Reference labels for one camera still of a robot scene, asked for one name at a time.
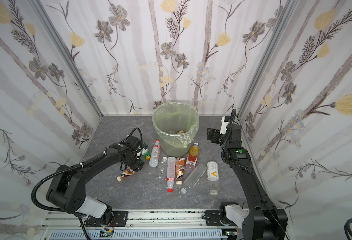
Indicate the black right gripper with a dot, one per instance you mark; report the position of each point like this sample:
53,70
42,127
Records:
211,135

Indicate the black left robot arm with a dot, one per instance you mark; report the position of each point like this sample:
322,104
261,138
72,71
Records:
67,190

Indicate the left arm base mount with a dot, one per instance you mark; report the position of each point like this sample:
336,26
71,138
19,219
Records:
111,218

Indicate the brown label coffee bottle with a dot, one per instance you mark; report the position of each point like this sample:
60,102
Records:
128,172

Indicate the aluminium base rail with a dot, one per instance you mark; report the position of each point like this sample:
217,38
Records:
61,226

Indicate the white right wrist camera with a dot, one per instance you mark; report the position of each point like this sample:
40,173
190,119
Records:
225,121

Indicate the orange drink bottle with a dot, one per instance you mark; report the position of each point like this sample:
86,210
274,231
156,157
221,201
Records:
193,156

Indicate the green lined waste bin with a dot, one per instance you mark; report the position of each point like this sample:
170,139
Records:
174,117

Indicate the brown label milk tea bottle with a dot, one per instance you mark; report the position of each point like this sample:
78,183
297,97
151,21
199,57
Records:
180,170

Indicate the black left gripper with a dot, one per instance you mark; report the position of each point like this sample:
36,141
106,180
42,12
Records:
139,163

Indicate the white bottle red cap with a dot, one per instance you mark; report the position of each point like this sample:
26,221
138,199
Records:
154,160

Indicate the large clear empty bottle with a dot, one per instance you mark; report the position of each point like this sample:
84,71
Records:
193,178

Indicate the white vented cable duct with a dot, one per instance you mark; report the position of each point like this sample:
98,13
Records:
158,234

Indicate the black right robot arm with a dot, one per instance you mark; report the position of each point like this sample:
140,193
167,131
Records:
263,220

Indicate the white label yellow V bottle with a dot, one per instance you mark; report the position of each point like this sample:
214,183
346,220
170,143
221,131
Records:
213,177

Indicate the green plastic bottle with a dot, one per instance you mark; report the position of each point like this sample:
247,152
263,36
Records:
146,153

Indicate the clear bottle red label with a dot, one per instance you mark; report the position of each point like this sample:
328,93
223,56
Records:
171,173

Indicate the small clear bottle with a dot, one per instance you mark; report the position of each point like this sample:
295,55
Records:
162,169

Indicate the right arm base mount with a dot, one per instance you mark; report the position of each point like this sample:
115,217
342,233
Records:
228,214

